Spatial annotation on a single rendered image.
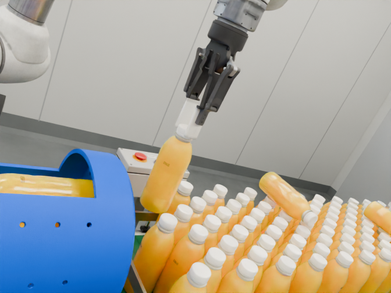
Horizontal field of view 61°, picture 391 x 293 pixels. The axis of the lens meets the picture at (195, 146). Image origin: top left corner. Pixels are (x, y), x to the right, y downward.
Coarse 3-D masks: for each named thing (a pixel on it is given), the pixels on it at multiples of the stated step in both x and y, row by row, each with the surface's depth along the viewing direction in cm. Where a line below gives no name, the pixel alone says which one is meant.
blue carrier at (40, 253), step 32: (64, 160) 65; (96, 160) 55; (96, 192) 50; (128, 192) 53; (0, 224) 40; (32, 224) 43; (64, 224) 45; (96, 224) 48; (128, 224) 51; (0, 256) 40; (32, 256) 42; (64, 256) 45; (96, 256) 47; (128, 256) 50; (0, 288) 41; (32, 288) 43; (64, 288) 46; (96, 288) 49
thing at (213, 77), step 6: (216, 54) 64; (216, 60) 64; (210, 66) 65; (210, 72) 65; (210, 78) 66; (216, 78) 66; (210, 84) 65; (210, 90) 66; (204, 96) 66; (204, 102) 66; (198, 108) 66; (204, 108) 66
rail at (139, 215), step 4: (136, 212) 92; (140, 212) 93; (144, 212) 93; (148, 212) 94; (152, 212) 95; (136, 216) 93; (140, 216) 93; (144, 216) 94; (148, 216) 95; (152, 216) 96; (156, 216) 96; (136, 220) 93; (140, 220) 94; (144, 220) 95; (148, 220) 96; (152, 220) 96
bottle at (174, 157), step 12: (168, 144) 71; (180, 144) 70; (168, 156) 71; (180, 156) 70; (156, 168) 73; (168, 168) 71; (180, 168) 72; (156, 180) 73; (168, 180) 72; (180, 180) 74; (144, 192) 75; (156, 192) 73; (168, 192) 74; (144, 204) 75; (156, 204) 74; (168, 204) 76
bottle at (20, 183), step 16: (0, 176) 48; (16, 176) 49; (32, 176) 51; (48, 176) 53; (0, 192) 47; (16, 192) 48; (32, 192) 49; (48, 192) 50; (64, 192) 52; (80, 192) 53
